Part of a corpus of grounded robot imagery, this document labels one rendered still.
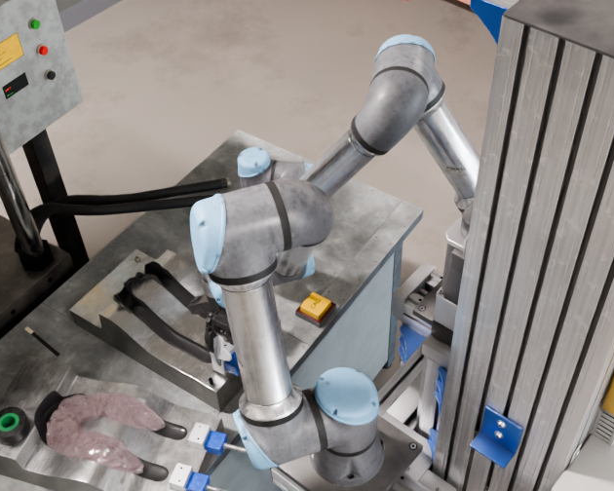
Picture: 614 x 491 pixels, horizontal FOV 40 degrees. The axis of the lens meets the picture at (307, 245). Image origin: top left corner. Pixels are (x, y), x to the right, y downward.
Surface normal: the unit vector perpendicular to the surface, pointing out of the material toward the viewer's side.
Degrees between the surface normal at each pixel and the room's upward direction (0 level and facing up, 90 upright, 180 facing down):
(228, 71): 0
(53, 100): 90
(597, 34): 0
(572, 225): 90
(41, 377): 0
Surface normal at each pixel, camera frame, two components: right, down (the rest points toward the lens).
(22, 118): 0.83, 0.40
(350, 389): 0.09, -0.71
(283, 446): 0.29, 0.40
